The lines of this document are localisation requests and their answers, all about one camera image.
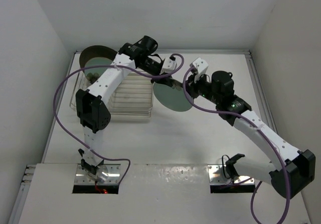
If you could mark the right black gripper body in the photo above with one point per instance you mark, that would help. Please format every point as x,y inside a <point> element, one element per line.
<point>201,87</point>

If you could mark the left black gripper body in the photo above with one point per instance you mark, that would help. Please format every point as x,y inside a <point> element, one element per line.
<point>150,66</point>

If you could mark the brown plate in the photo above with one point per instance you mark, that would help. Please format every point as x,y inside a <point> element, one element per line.
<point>96,55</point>

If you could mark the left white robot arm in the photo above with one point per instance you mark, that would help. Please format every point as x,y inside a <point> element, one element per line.
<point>91,104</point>

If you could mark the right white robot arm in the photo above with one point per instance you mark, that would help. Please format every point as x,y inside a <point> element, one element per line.
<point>290,169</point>

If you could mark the white front cover board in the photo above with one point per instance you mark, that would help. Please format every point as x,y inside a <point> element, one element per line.
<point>148,194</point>

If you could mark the wire dish rack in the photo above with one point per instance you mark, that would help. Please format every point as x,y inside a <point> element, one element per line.
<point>133,98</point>

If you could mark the aluminium frame rail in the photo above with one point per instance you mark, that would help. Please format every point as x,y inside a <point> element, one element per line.
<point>263,105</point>

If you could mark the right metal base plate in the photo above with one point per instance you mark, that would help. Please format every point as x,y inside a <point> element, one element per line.
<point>217,178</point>

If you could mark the metal base plate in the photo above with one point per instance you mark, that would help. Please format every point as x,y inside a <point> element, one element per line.
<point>106,174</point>
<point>217,178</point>

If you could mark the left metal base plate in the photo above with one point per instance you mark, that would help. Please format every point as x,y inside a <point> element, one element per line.
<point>106,174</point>

